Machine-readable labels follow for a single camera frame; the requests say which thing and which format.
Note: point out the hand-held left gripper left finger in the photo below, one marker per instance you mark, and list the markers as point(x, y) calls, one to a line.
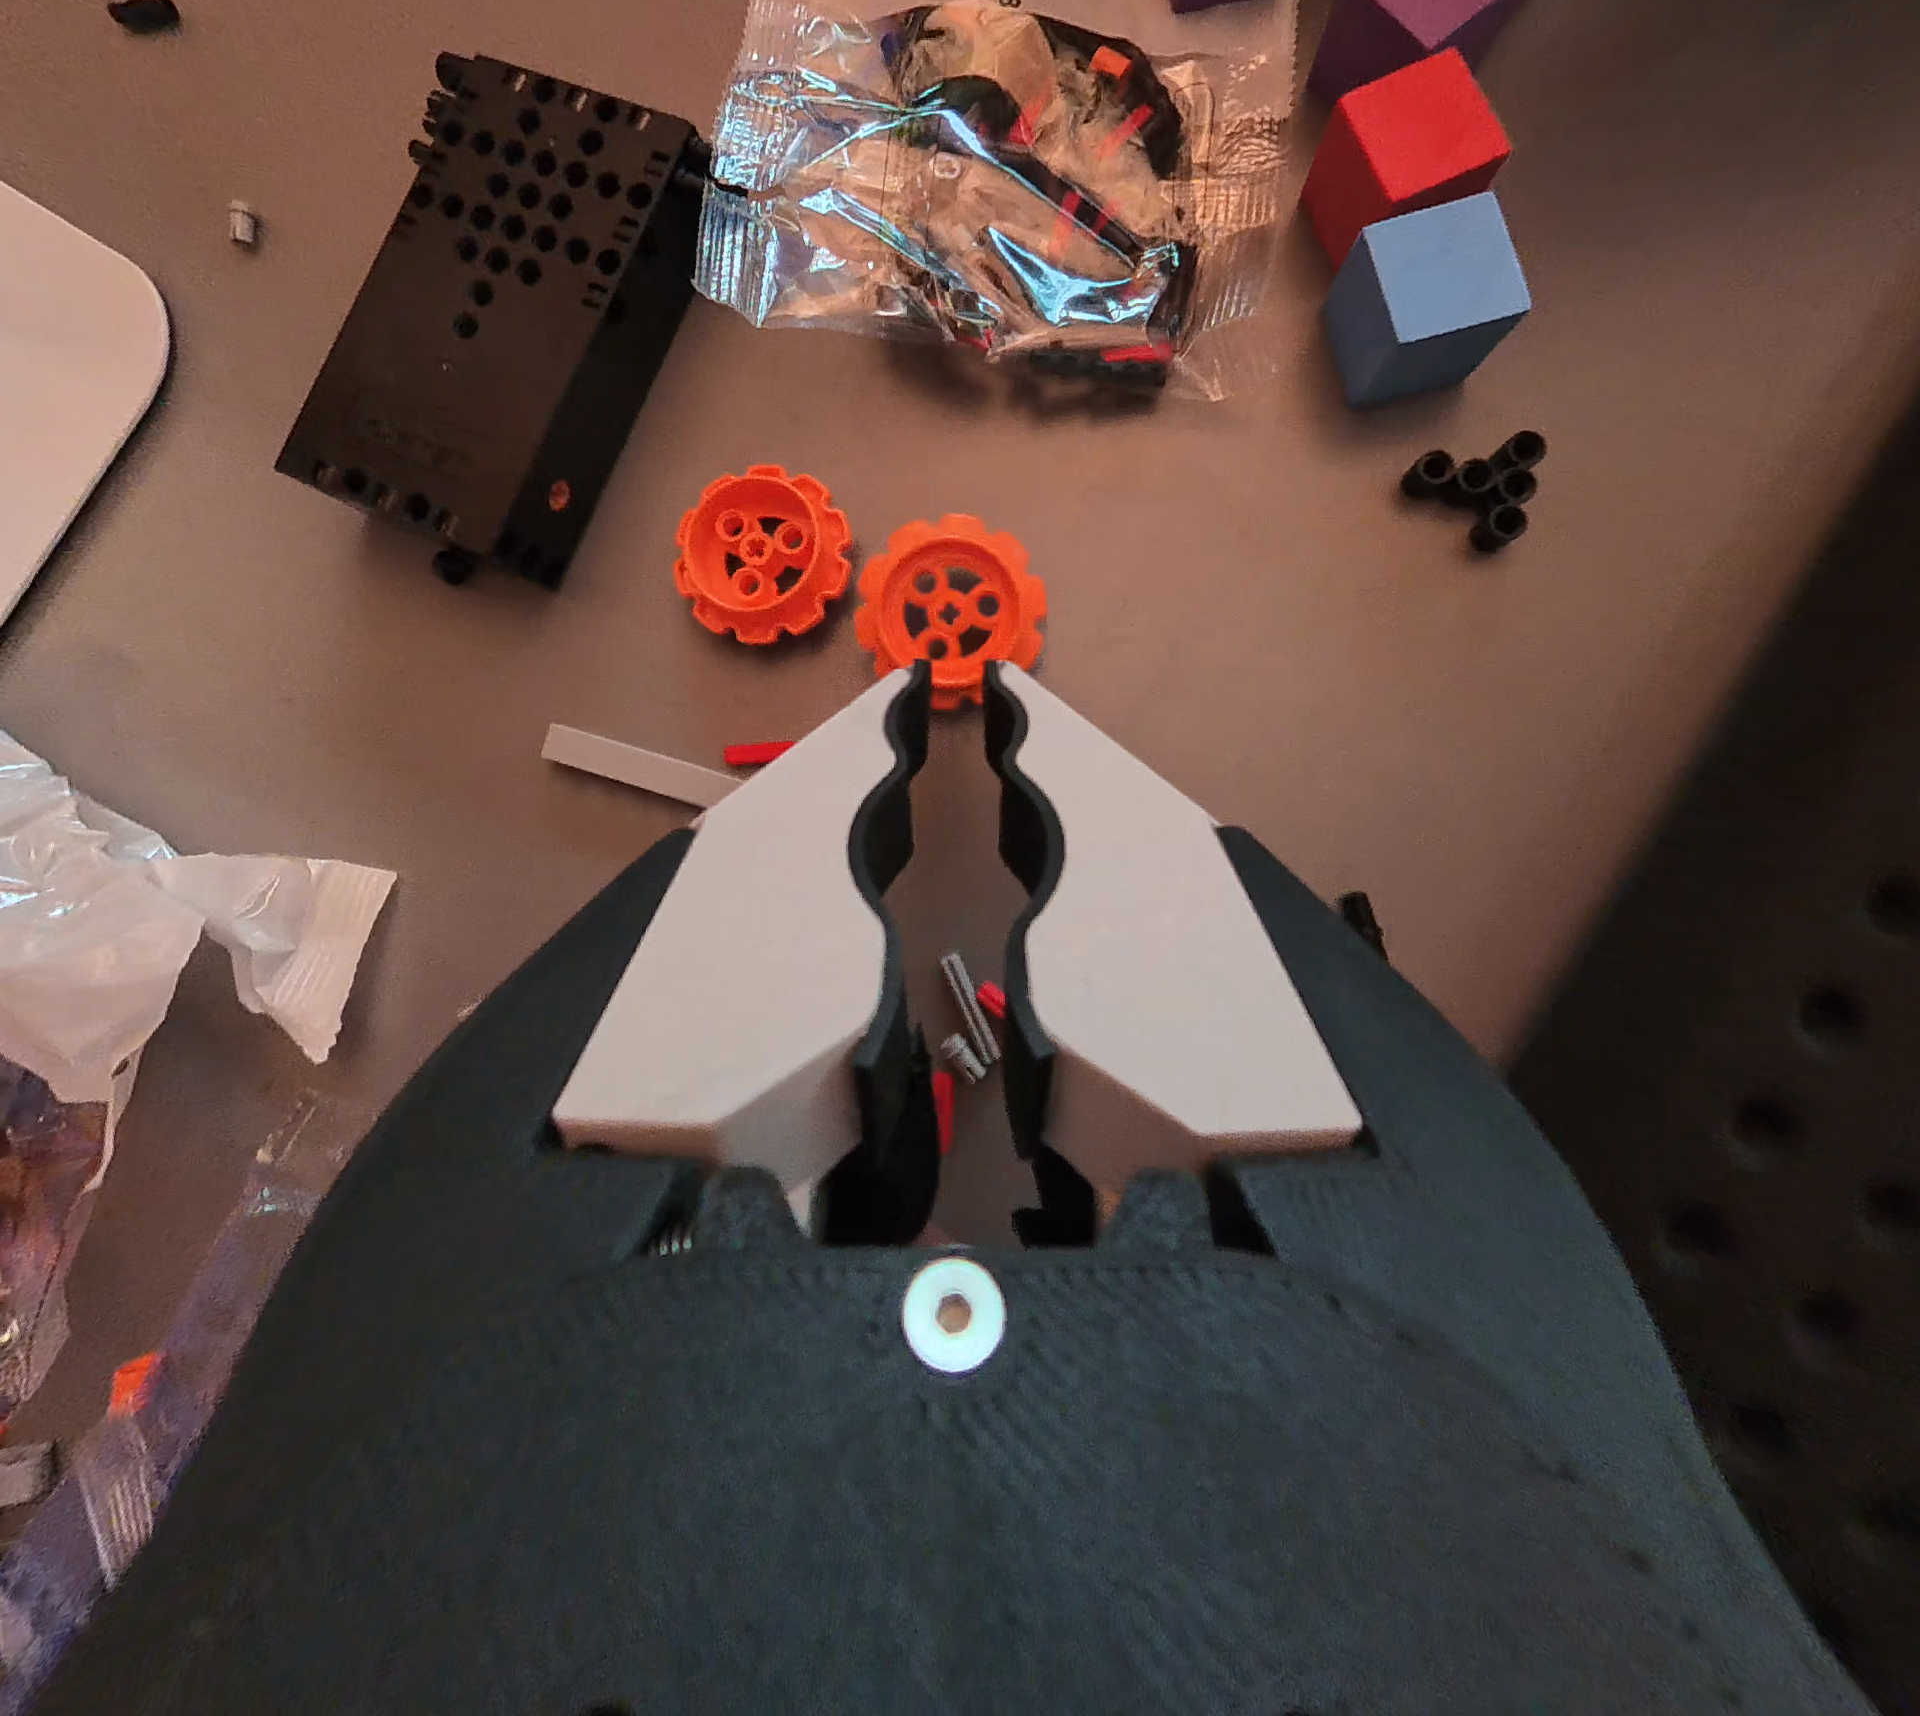
point(720, 980)

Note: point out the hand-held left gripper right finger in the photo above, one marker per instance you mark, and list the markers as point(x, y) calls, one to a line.
point(1184, 980)

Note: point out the grey plastic beam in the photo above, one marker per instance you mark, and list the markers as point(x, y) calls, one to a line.
point(639, 764)

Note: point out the white plastic pouch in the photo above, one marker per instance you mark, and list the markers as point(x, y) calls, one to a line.
point(150, 906)

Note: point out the dark T-shaped connector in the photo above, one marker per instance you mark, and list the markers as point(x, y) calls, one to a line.
point(1478, 486)

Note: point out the clear bag of orange gears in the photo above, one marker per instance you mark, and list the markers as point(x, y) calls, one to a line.
point(61, 1221)

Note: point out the blue foam cube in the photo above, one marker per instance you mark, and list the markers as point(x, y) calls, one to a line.
point(1425, 298)

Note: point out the red foam cube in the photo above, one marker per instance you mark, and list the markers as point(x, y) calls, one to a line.
point(1402, 149)

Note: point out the black connector block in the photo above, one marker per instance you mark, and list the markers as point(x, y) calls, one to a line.
point(143, 14)
point(1358, 914)

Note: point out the grey ribbed pin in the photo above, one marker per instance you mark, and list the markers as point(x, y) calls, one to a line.
point(969, 996)

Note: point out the small grey bush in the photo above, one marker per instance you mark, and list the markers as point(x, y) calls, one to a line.
point(961, 1052)

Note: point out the orange gear stack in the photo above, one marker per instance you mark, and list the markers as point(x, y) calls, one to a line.
point(763, 555)

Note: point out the orange gear wheel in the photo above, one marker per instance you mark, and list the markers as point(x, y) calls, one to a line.
point(949, 607)

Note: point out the dark perforated panel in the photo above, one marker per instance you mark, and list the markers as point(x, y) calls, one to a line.
point(1770, 1070)

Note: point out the black perforated control box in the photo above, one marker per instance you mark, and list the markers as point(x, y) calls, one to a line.
point(494, 320)

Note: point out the small clear bag of parts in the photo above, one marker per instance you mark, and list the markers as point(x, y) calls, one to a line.
point(1005, 141)

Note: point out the white metal stand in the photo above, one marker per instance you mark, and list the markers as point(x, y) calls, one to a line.
point(61, 396)

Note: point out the small white cylinder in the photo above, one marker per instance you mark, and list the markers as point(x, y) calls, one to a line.
point(245, 225)

